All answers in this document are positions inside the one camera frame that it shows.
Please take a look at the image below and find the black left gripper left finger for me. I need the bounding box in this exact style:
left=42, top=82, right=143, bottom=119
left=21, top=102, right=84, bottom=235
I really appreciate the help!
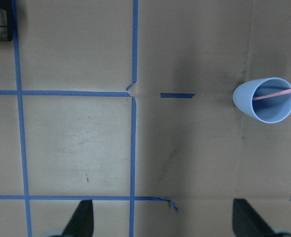
left=62, top=200, right=94, bottom=237

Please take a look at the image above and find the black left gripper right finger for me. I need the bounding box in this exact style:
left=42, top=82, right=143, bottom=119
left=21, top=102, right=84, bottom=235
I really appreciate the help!
left=233, top=198, right=275, bottom=237

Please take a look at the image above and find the light blue plastic cup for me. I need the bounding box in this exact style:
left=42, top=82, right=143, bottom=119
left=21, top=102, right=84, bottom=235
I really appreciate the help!
left=233, top=78, right=291, bottom=124

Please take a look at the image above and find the pink chopstick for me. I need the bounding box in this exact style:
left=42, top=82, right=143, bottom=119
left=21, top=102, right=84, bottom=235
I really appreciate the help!
left=252, top=89, right=291, bottom=101

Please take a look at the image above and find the brown paper table cover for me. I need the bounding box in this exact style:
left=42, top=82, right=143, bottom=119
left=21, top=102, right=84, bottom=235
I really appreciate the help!
left=0, top=0, right=291, bottom=237

